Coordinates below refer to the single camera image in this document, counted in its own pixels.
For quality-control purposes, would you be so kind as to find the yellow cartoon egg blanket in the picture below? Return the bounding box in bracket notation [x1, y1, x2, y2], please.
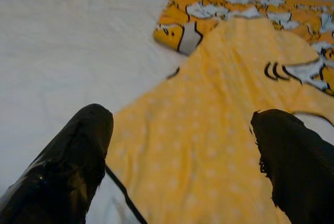
[105, 0, 334, 224]

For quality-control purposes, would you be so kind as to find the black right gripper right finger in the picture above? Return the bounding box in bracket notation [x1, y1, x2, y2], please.
[249, 109, 334, 224]

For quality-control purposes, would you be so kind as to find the white quilted mattress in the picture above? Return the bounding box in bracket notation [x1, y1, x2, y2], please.
[0, 0, 188, 224]

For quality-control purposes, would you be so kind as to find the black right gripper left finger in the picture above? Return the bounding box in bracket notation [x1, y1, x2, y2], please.
[0, 103, 114, 224]

